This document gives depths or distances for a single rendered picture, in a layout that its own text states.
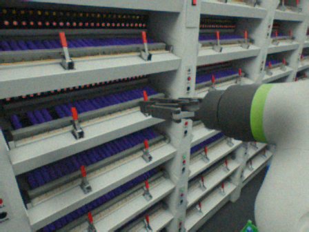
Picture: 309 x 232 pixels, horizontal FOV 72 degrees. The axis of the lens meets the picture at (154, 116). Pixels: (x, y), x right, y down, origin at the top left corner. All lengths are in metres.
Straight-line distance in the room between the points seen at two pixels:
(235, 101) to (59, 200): 0.61
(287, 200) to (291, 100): 0.12
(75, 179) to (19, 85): 0.38
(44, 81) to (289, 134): 0.52
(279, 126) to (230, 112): 0.07
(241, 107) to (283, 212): 0.15
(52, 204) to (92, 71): 0.42
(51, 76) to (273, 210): 0.52
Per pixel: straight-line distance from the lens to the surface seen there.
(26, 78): 0.58
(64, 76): 0.60
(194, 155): 1.25
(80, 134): 0.68
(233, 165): 1.67
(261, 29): 1.46
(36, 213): 0.77
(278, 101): 0.32
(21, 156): 0.65
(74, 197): 0.78
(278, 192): 0.26
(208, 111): 0.38
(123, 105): 0.78
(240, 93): 0.35
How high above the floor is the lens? 1.27
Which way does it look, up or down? 22 degrees down
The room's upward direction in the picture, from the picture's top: straight up
